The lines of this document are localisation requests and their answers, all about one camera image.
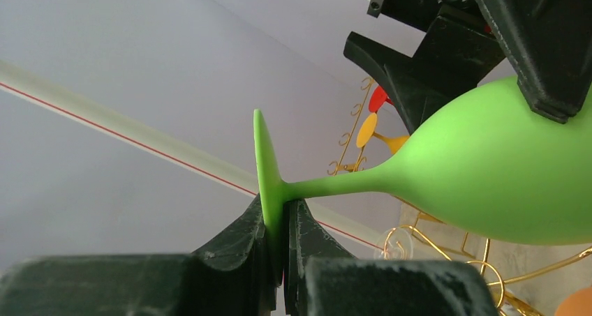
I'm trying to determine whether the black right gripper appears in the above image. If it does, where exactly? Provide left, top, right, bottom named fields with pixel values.
left=343, top=0, right=591, bottom=134

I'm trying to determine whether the orange plastic wine glass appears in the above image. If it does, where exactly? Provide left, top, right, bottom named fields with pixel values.
left=554, top=287, right=591, bottom=316

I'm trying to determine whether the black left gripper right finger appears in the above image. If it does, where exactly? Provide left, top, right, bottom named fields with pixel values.
left=283, top=200, right=498, bottom=315

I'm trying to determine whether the yellow wine glass front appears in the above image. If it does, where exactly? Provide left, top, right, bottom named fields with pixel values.
left=355, top=112, right=410, bottom=155

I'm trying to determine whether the red plastic wine glass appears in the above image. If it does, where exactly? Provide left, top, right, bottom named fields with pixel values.
left=367, top=86, right=394, bottom=113

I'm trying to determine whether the clear wine glass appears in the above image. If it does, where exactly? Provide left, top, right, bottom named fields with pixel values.
left=373, top=227, right=414, bottom=260

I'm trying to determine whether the green plastic wine glass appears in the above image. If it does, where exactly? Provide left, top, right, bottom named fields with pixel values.
left=253, top=76, right=591, bottom=279

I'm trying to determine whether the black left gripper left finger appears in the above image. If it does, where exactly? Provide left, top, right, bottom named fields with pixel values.
left=1, top=199, right=276, bottom=315

